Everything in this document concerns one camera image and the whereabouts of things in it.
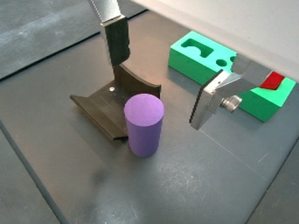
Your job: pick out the purple cylinder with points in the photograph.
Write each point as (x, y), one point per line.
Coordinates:
(144, 115)

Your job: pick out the green shape-sorting board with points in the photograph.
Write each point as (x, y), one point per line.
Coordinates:
(197, 57)

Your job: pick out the black curved cradle holder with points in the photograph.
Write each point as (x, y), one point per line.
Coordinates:
(103, 107)

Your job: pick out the red hexagonal block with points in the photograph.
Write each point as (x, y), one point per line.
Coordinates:
(272, 81)

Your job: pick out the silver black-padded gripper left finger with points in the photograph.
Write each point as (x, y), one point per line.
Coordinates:
(113, 29)

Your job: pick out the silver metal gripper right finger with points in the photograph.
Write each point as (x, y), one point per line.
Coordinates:
(220, 91)

